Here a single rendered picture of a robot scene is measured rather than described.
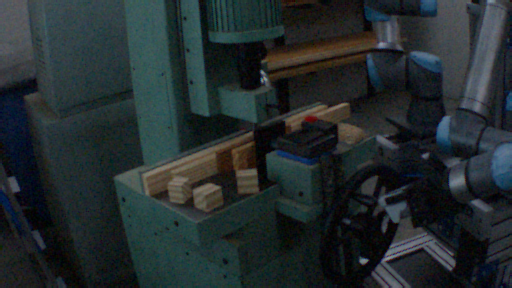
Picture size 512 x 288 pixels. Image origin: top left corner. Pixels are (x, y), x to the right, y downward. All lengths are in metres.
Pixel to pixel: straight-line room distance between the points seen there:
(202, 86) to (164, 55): 0.13
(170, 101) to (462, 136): 0.76
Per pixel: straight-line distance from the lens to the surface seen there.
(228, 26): 1.20
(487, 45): 1.07
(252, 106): 1.27
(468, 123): 1.02
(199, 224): 1.08
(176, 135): 1.43
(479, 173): 0.90
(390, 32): 1.78
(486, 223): 1.37
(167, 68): 1.38
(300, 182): 1.15
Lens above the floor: 1.41
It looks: 21 degrees down
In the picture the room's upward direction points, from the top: 5 degrees counter-clockwise
